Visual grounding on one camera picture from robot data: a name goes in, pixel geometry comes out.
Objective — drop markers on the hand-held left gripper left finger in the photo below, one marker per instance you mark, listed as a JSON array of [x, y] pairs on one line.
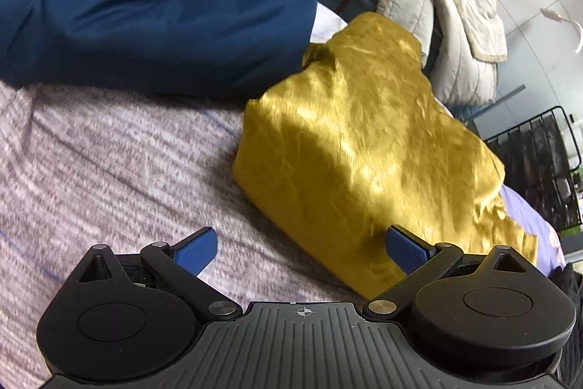
[[196, 254]]

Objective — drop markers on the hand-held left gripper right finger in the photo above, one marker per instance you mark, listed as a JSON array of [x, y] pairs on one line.
[[407, 252]]

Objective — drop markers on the yellow jacket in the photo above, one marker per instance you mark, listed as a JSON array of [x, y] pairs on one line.
[[364, 134]]

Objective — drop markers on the lilac knit blanket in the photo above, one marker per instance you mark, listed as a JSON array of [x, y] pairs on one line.
[[114, 170]]

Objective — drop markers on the lilac bed sheet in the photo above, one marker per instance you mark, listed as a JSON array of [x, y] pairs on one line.
[[533, 225]]

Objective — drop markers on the black metal rack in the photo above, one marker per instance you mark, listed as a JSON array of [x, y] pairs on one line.
[[533, 161]]

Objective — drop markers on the beige quilted jacket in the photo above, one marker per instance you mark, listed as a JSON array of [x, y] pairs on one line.
[[455, 29]]

